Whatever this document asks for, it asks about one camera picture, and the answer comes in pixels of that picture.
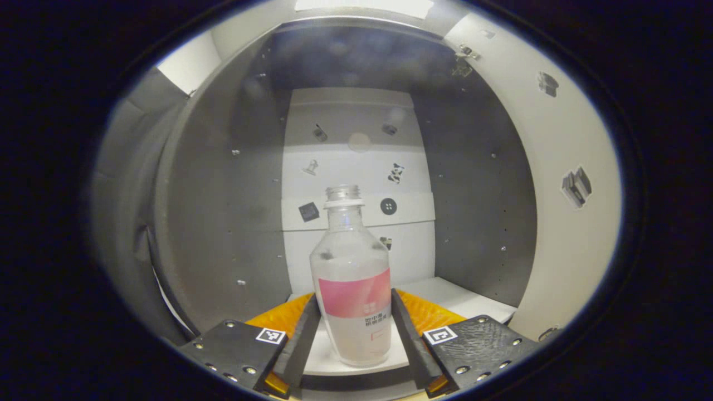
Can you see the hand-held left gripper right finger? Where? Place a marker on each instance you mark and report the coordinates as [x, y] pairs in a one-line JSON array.
[[412, 345]]

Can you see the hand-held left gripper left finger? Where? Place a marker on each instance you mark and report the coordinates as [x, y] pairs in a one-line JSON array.
[[301, 345]]

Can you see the clear bottle with pink label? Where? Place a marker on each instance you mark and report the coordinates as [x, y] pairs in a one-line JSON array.
[[351, 267]]

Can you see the grey cabinet door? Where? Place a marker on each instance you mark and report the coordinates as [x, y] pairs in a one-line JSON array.
[[557, 239]]

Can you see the metal door hinge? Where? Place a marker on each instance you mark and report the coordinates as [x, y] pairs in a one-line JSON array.
[[465, 55]]

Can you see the large ceiling light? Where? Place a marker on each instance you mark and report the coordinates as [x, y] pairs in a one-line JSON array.
[[362, 5]]

